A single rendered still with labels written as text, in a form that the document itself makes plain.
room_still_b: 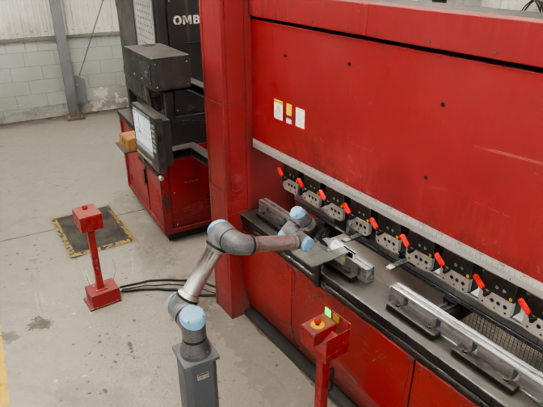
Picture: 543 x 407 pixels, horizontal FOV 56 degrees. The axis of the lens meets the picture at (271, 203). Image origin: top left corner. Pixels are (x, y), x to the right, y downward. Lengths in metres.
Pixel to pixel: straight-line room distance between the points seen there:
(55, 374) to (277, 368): 1.46
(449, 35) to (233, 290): 2.43
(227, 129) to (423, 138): 1.40
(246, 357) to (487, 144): 2.26
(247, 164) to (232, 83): 0.56
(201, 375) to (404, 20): 1.82
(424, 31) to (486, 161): 0.57
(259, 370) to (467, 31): 2.45
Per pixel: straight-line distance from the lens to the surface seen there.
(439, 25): 2.18
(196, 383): 2.62
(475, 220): 2.24
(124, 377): 3.67
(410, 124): 2.34
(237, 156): 3.37
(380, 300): 2.78
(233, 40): 3.18
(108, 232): 5.30
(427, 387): 2.66
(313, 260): 2.81
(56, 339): 4.11
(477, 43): 2.08
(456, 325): 2.56
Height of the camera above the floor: 2.51
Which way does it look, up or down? 26 degrees down
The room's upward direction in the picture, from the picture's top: straight up
